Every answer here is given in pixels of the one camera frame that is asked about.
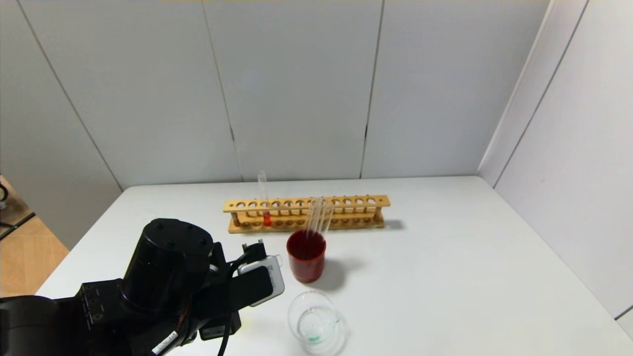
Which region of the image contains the wooden test tube rack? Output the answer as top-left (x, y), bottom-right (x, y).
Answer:
top-left (223, 195), bottom-right (391, 234)

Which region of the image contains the clear glass beaker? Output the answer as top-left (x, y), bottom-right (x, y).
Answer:
top-left (288, 290), bottom-right (348, 356)

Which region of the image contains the test tube with red pigment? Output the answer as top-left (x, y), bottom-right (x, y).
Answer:
top-left (258, 171), bottom-right (273, 227)

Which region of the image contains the black stand leg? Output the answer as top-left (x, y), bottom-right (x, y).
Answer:
top-left (0, 180), bottom-right (36, 241)

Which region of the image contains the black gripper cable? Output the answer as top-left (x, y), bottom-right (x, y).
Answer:
top-left (227, 240), bottom-right (268, 272)

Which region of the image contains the red plastic cup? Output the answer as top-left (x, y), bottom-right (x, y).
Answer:
top-left (286, 229), bottom-right (327, 284)

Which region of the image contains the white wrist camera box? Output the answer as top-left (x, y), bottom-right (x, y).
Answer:
top-left (237, 256), bottom-right (285, 307)

